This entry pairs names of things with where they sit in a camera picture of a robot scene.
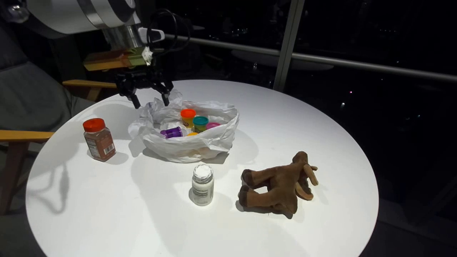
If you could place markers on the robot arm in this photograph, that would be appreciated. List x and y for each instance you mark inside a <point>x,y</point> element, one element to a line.
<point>128,25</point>

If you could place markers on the pink lid play-doh tub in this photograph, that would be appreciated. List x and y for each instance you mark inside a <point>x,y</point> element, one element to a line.
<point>212,125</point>

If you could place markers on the metal window railing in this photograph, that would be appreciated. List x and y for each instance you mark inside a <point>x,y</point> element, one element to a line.
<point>391,39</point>

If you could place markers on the wooden armchair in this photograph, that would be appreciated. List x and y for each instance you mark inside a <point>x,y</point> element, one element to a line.
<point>34,106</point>

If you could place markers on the white round table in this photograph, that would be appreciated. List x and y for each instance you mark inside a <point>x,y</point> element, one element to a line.
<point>139,206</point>

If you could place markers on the teal lid play-doh tub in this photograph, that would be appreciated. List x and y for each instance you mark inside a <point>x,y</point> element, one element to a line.
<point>201,123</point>

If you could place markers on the white plastic bag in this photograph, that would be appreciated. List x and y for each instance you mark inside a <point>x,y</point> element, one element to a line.
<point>155,116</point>

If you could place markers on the yellow play-doh tub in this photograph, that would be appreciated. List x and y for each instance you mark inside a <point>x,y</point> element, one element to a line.
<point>192,135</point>

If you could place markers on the white pill bottle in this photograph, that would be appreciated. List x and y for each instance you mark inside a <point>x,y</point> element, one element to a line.
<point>202,186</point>

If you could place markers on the spice jar with red lid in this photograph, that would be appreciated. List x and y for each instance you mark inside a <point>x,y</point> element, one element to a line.
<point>99,139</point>

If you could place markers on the orange lid play-doh tub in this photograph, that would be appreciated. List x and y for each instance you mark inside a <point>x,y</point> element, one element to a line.
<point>188,115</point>

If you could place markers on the brown plush toy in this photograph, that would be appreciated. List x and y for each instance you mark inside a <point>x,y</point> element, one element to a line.
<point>278,189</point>

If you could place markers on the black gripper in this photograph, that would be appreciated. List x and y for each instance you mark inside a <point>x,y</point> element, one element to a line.
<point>131,82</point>

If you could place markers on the purple play-doh tub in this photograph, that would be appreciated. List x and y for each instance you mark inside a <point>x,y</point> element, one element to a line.
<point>171,133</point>

